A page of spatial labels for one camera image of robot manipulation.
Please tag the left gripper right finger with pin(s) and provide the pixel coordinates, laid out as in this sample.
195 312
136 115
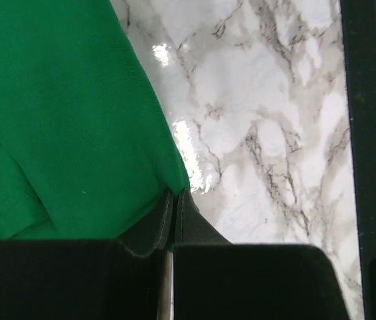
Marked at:
191 227

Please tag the green t-shirt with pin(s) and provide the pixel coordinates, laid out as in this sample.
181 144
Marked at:
85 149

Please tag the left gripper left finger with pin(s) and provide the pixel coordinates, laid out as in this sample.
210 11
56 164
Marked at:
152 231

